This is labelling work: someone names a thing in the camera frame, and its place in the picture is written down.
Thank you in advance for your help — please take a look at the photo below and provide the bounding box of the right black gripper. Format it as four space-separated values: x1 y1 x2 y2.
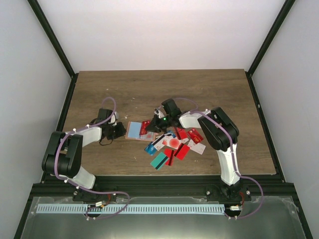
146 115 172 134

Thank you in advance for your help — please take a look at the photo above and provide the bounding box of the red VIP card front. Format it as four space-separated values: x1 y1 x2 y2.
139 120 150 135

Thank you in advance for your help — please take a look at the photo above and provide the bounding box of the red vip card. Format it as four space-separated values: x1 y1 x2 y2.
139 120 150 135
187 128 203 144

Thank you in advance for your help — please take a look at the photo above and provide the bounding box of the pink card holder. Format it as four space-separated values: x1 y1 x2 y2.
125 121 157 141

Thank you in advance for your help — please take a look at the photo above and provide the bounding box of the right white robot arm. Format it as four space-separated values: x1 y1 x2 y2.
146 99 240 201

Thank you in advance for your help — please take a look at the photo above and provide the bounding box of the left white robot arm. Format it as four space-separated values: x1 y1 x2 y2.
42 108 126 201

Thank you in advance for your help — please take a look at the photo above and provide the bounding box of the white card black stripe upper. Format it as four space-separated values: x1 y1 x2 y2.
151 132 176 147

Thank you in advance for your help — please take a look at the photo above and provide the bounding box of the blue card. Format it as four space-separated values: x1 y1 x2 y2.
144 143 158 156

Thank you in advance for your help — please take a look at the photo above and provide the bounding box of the white card centre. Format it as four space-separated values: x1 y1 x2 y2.
162 135 181 149

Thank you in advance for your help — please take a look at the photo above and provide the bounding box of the red card black stripe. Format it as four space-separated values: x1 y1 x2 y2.
164 148 175 166

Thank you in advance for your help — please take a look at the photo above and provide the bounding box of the teal card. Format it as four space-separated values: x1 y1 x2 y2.
150 152 168 170

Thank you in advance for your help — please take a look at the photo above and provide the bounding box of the red card upper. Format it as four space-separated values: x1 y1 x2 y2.
174 143 190 160

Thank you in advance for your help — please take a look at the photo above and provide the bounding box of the red VIP card right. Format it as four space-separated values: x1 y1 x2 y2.
187 128 203 144

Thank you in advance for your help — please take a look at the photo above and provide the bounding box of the white card right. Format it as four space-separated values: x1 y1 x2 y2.
187 140 206 155

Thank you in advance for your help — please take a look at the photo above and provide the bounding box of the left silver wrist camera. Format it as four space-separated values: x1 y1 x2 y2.
109 112 119 124

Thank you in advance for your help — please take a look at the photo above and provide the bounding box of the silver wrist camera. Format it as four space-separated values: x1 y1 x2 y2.
154 106 165 119
109 112 119 124

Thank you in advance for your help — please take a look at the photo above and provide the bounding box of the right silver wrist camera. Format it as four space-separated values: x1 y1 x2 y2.
154 106 165 119

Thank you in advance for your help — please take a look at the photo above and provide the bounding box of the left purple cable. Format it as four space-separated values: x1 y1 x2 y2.
53 97 131 220

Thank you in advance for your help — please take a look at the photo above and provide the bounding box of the purple cable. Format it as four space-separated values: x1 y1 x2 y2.
171 97 264 220
53 97 131 220

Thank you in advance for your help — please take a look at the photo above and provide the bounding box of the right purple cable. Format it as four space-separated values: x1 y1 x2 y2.
171 97 264 220

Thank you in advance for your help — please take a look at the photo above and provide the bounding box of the light blue slotted cable duct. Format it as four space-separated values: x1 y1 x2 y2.
36 204 225 215

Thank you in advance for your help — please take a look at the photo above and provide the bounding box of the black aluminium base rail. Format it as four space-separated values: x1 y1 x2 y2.
30 175 296 197

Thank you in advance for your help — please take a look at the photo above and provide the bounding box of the left black frame post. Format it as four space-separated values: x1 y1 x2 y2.
26 0 76 77

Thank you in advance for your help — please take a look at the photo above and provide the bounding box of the black frame post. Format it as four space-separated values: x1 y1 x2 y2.
248 0 297 74
26 0 76 77

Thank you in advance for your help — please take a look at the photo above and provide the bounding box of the right black frame post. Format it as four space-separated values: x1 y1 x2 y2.
248 0 297 74

